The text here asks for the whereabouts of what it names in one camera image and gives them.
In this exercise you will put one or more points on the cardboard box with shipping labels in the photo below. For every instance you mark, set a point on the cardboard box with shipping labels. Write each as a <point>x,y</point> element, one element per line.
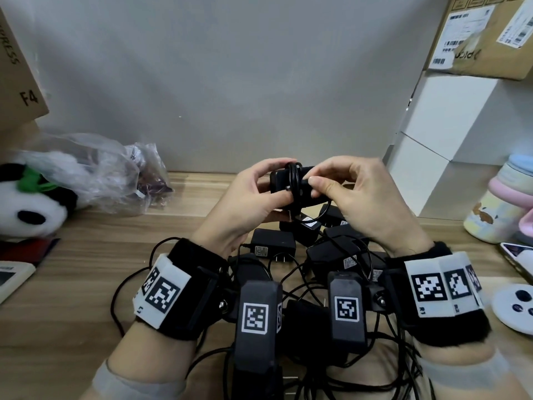
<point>495,41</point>

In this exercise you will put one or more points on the person's left hand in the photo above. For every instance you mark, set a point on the person's left hand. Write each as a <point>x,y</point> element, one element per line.
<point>237,208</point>

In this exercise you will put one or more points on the white round controller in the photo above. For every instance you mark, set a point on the white round controller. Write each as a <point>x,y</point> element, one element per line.
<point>514,308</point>

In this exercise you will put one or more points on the black wrist camera with marker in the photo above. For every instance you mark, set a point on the black wrist camera with marker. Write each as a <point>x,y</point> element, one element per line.
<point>256,341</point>
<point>346,329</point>

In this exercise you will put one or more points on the white carton box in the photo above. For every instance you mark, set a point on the white carton box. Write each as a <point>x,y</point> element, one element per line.
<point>433,183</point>
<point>466,116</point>

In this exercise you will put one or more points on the black wristband with marker tags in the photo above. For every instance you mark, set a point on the black wristband with marker tags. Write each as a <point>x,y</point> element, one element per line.
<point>441,320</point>
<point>195,295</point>

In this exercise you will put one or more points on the person's right hand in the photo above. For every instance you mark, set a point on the person's right hand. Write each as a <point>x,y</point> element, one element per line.
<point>374,204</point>

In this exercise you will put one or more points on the pile of black power adapters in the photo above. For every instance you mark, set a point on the pile of black power adapters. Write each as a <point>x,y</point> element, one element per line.
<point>333,249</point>

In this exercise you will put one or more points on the person's left forearm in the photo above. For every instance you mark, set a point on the person's left forearm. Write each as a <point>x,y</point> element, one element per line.
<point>141,362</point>

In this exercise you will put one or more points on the person's right forearm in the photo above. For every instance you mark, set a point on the person's right forearm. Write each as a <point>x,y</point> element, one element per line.
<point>466,370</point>

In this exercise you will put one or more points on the clear plastic bag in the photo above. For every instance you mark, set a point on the clear plastic bag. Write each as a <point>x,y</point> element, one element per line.
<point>104,174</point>

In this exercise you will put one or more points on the person's left thumb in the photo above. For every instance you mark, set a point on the person's left thumb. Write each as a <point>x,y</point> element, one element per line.
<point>277,199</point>

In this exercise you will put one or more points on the white flat box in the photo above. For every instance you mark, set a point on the white flat box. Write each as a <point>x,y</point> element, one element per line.
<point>12,279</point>

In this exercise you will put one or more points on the pastel drinking bottle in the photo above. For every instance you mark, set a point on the pastel drinking bottle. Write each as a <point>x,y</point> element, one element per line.
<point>497,204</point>

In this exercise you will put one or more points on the plain brown cardboard box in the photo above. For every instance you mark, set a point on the plain brown cardboard box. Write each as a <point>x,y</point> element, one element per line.
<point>18,74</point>

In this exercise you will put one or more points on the person's right thumb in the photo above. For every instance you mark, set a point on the person's right thumb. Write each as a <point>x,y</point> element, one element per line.
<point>327,188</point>

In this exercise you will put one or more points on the panda plush toy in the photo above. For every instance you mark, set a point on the panda plush toy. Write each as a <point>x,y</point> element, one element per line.
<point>37,212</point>

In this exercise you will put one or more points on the smartphone with white edge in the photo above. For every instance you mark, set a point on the smartphone with white edge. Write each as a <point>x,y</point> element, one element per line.
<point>518,260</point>

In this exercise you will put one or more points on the red and black booklet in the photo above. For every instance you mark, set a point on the red and black booklet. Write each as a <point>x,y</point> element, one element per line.
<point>29,250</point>

